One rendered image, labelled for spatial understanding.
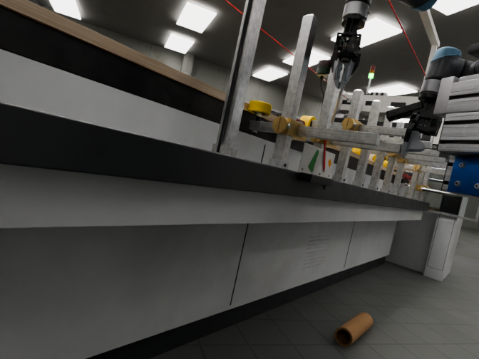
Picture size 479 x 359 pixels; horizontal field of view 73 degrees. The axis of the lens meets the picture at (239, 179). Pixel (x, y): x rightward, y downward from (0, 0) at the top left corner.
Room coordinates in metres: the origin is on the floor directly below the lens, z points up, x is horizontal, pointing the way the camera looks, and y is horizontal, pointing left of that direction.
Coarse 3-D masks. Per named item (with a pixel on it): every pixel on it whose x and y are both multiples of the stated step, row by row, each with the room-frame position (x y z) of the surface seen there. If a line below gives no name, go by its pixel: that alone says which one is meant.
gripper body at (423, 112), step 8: (424, 96) 1.05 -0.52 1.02; (432, 96) 1.03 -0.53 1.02; (424, 104) 1.06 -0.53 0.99; (432, 104) 1.05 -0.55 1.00; (416, 112) 1.05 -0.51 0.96; (424, 112) 1.04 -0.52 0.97; (432, 112) 1.04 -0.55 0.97; (416, 120) 1.04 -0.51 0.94; (424, 120) 1.04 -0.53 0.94; (432, 120) 1.04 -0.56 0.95; (440, 120) 1.05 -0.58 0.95; (416, 128) 1.05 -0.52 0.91; (424, 128) 1.04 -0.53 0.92; (432, 128) 1.02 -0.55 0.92
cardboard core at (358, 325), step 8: (352, 320) 1.51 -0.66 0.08; (360, 320) 1.53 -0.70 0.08; (368, 320) 1.57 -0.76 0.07; (344, 328) 1.40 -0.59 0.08; (352, 328) 1.42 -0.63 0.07; (360, 328) 1.47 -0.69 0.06; (368, 328) 1.56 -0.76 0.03; (336, 336) 1.42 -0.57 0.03; (344, 336) 1.47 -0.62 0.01; (352, 336) 1.38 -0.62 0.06; (344, 344) 1.40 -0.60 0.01
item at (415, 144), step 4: (412, 132) 1.05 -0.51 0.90; (416, 132) 1.05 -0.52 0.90; (412, 136) 1.05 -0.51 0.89; (416, 136) 1.05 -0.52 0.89; (412, 140) 1.05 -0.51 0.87; (416, 140) 1.04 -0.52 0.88; (404, 144) 1.06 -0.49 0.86; (408, 144) 1.05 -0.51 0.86; (412, 144) 1.05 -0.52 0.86; (416, 144) 1.04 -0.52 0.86; (420, 144) 1.04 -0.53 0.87; (404, 148) 1.06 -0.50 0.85; (408, 148) 1.05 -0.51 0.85; (412, 148) 1.05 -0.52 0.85; (416, 148) 1.04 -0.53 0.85; (420, 148) 1.04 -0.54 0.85; (404, 152) 1.06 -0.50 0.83; (404, 156) 1.07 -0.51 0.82
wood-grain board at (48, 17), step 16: (0, 0) 0.58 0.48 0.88; (16, 0) 0.60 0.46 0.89; (32, 16) 0.62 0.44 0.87; (48, 16) 0.64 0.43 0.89; (64, 32) 0.67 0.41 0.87; (80, 32) 0.69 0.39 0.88; (96, 32) 0.72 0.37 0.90; (112, 48) 0.75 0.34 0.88; (128, 48) 0.78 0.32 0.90; (144, 64) 0.82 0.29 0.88; (160, 64) 0.85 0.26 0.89; (176, 80) 0.91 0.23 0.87; (192, 80) 0.95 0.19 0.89; (224, 96) 1.05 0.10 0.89
